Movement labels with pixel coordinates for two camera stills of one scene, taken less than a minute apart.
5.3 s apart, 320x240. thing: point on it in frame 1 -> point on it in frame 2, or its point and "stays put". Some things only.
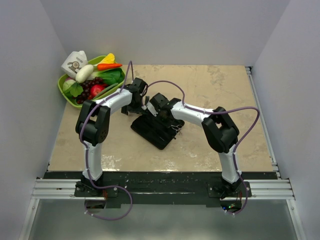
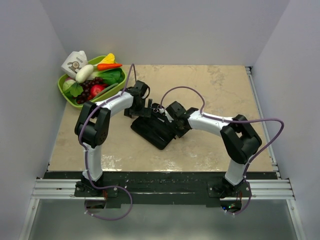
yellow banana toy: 109,59 stays put
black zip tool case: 158,133 stays put
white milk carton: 74,61 stays put
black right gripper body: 162,120 -> 178,130
